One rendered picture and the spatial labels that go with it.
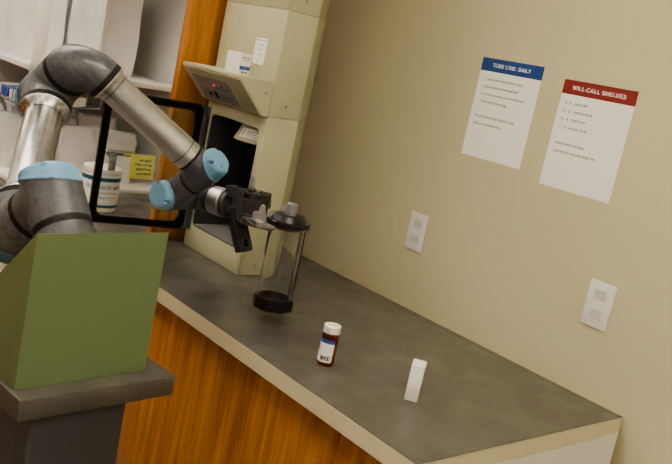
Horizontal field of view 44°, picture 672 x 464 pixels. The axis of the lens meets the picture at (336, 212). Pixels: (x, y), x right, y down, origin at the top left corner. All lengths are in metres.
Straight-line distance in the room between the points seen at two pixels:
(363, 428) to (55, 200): 0.73
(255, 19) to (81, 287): 1.19
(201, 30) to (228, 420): 1.22
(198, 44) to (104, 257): 1.23
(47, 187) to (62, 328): 0.29
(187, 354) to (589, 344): 1.00
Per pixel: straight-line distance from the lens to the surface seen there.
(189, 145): 2.05
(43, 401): 1.56
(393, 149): 2.60
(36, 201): 1.69
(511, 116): 2.31
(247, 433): 1.99
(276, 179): 2.44
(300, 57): 2.41
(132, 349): 1.66
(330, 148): 2.81
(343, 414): 1.68
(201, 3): 2.65
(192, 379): 2.17
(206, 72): 2.47
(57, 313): 1.55
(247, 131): 2.50
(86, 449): 1.74
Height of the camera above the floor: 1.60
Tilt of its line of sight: 10 degrees down
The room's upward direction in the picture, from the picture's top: 12 degrees clockwise
